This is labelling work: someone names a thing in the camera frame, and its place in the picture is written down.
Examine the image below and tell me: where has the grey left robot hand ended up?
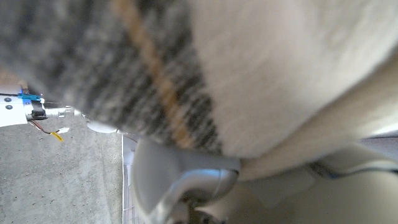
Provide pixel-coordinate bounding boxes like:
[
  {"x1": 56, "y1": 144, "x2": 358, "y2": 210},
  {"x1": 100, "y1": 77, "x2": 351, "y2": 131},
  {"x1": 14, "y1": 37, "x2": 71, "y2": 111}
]
[{"x1": 132, "y1": 133, "x2": 398, "y2": 224}]

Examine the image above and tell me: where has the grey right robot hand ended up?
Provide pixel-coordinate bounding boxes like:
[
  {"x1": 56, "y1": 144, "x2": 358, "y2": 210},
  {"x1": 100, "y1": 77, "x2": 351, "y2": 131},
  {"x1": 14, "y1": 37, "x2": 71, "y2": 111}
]
[{"x1": 43, "y1": 105, "x2": 121, "y2": 134}]

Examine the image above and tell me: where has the beige plaid fringed scarf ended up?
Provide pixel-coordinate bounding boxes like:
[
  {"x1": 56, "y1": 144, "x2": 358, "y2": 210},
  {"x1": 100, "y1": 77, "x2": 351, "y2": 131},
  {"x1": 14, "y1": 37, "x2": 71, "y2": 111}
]
[{"x1": 0, "y1": 0, "x2": 398, "y2": 183}]

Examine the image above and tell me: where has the yellow tagged right wrist wire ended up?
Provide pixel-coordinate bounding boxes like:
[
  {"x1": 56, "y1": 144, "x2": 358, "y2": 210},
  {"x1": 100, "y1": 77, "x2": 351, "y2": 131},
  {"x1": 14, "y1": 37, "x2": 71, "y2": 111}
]
[{"x1": 27, "y1": 119, "x2": 71, "y2": 142}]

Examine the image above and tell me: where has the printed room backdrop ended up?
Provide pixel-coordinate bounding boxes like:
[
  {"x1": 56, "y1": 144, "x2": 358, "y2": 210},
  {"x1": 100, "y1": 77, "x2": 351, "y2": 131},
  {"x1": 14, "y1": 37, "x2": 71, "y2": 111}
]
[{"x1": 121, "y1": 133, "x2": 141, "y2": 224}]

